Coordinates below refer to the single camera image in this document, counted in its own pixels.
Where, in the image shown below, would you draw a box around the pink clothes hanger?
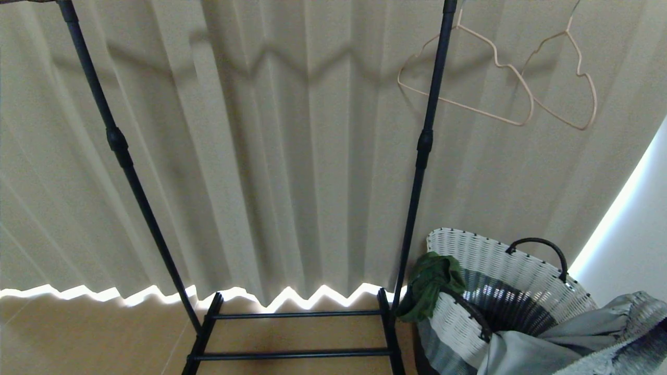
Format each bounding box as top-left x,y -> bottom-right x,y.
397,8 -> 535,127
521,0 -> 598,131

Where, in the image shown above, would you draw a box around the pale grey shorts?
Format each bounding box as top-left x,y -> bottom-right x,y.
477,291 -> 667,375

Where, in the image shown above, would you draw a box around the black clothes rack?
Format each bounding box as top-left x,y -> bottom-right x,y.
0,0 -> 459,375

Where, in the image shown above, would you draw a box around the white laundry basket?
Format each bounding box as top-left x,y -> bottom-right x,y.
412,227 -> 600,375

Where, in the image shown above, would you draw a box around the beige curtain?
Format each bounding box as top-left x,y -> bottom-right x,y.
0,0 -> 667,313

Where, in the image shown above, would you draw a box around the green garment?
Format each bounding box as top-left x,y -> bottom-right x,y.
396,252 -> 467,323

